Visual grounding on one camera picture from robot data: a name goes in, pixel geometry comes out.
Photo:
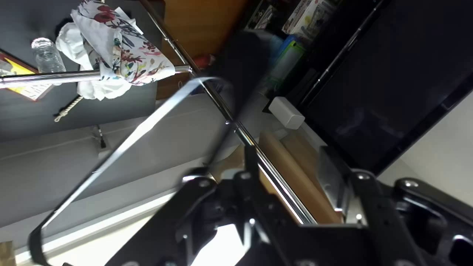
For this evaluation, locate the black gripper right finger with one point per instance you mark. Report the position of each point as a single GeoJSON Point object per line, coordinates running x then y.
{"type": "Point", "coordinates": [388, 232]}

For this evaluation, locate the floral white cloth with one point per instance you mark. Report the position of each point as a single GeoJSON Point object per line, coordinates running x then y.
{"type": "Point", "coordinates": [106, 39]}

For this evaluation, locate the black television screen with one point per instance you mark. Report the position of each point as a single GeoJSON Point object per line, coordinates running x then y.
{"type": "Point", "coordinates": [409, 68]}

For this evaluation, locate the clear plastic bottle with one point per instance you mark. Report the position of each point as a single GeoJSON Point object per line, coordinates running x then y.
{"type": "Point", "coordinates": [48, 56]}

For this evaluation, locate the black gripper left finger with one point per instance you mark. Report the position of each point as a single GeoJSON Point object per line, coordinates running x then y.
{"type": "Point", "coordinates": [177, 232]}

